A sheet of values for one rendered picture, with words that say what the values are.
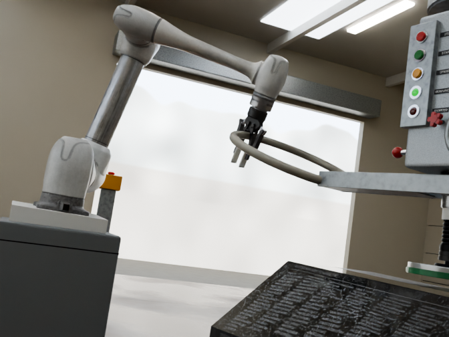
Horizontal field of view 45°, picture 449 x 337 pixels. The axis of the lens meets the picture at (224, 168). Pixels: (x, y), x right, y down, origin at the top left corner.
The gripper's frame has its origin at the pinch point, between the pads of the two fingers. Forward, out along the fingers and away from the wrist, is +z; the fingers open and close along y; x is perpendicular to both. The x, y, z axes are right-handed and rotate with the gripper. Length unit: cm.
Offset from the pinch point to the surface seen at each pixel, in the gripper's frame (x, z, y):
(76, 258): -58, 44, -3
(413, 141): -25, -33, 72
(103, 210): 16, 68, -87
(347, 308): -43, 9, 82
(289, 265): -16, 19, 48
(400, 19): 523, -151, -247
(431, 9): -17, -67, 57
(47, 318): -65, 63, 2
